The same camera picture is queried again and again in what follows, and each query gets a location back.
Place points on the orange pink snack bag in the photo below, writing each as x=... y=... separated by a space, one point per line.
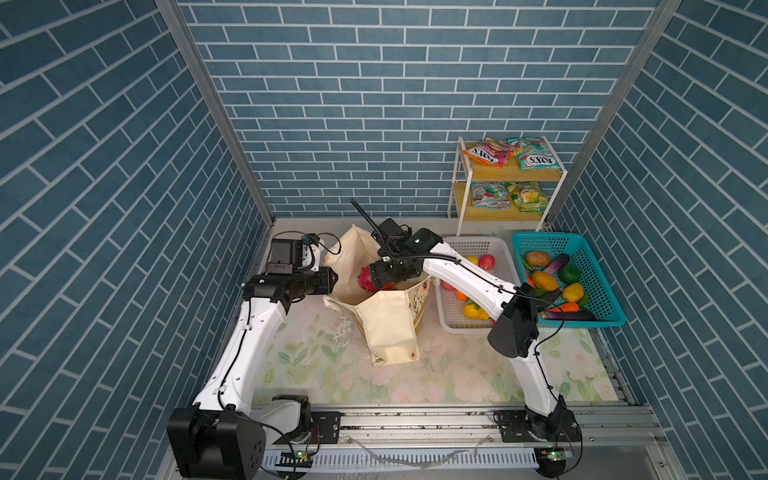
x=490 y=152

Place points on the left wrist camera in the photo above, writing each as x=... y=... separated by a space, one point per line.
x=291 y=256

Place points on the cream canvas grocery bag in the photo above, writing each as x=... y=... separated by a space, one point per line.
x=389 y=318

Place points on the pink dragon fruit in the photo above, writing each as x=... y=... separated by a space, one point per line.
x=365 y=280

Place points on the green snack bag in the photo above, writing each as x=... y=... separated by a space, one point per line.
x=533 y=153

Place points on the yellow pear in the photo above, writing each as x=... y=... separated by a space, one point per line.
x=473 y=311

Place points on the red apple back right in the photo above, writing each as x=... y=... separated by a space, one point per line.
x=487 y=262

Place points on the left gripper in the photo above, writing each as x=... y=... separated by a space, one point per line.
x=325 y=282

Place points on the yellow bell pepper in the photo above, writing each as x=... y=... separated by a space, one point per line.
x=573 y=293

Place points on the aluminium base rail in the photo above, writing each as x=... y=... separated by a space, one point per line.
x=367 y=439

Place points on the teal plastic basket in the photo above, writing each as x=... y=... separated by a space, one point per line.
x=602 y=302

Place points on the white plastic basket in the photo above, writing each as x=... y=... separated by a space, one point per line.
x=490 y=287

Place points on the pink green candy bag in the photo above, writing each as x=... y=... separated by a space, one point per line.
x=490 y=195

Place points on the green bell pepper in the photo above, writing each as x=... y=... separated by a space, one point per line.
x=569 y=274

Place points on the brown potato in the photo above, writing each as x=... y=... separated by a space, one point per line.
x=538 y=259

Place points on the yellow mango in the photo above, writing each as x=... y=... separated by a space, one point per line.
x=544 y=281

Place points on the orange carrot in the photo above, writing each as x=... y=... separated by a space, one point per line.
x=568 y=307

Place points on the white wooden shelf rack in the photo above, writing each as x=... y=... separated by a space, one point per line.
x=467 y=172

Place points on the purple eggplant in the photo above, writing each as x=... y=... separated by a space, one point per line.
x=557 y=264

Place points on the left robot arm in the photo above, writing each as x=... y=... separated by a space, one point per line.
x=246 y=366

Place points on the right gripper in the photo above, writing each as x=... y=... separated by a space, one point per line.
x=379 y=274

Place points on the yellow green candy bag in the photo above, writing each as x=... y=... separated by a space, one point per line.
x=528 y=197

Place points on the dark eggplant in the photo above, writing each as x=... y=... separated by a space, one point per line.
x=568 y=316

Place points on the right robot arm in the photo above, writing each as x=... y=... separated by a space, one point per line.
x=514 y=310

